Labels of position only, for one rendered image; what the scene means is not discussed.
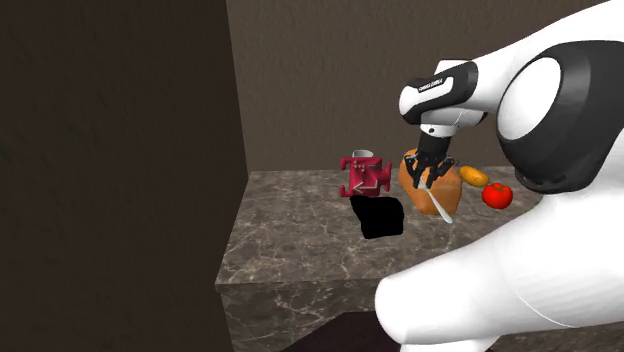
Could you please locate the crimson box with arrow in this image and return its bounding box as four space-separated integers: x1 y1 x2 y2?
339 155 393 198

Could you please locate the yellow potato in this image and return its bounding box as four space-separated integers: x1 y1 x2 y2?
459 165 491 188

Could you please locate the white knife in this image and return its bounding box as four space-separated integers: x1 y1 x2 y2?
427 186 455 225

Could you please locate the red tomato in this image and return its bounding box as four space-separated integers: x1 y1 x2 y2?
481 182 515 211

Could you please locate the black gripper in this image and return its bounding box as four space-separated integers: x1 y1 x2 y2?
403 133 458 190

